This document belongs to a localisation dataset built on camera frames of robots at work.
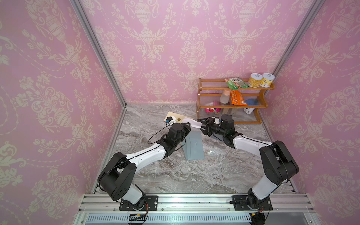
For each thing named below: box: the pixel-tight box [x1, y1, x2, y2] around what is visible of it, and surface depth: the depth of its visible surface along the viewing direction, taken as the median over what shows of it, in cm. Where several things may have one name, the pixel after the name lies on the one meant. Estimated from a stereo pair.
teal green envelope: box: [181, 129, 205, 160], surface depth 96 cm
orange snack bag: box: [230, 89, 248, 106], surface depth 101 cm
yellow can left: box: [247, 72, 263, 88], surface depth 91 cm
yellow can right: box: [259, 72, 276, 88], surface depth 91 cm
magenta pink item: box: [204, 100, 222, 113], surface depth 108 cm
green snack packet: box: [225, 76, 250, 90], surface depth 91 cm
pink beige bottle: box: [219, 89, 231, 105], surface depth 101 cm
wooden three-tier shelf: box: [196, 77, 275, 125], surface depth 106 cm
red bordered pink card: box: [181, 117, 203, 129], surface depth 87 cm
